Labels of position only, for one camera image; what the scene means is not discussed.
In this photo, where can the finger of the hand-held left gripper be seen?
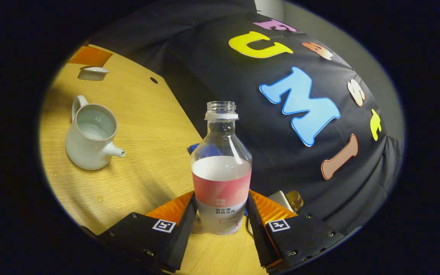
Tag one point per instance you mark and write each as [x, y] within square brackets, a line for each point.
[90, 56]

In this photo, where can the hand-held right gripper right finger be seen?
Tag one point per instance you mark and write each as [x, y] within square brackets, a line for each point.
[256, 233]

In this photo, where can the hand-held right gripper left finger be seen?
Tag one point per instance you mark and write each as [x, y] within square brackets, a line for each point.
[183, 236]

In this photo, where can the white teacup lid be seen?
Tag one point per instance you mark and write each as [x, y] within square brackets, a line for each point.
[92, 73]

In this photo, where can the round coaster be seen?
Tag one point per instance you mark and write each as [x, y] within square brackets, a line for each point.
[198, 225]

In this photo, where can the clear water bottle pink label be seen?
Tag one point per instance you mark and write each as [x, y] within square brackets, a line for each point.
[222, 183]

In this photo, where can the white teacup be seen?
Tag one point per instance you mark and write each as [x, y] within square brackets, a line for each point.
[90, 152]

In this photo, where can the white toaster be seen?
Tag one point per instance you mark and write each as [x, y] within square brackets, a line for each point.
[281, 198]

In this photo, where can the blue towel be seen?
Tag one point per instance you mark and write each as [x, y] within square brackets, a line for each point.
[194, 148]

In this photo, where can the black backdrop cloth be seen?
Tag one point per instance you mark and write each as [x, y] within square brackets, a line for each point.
[224, 76]

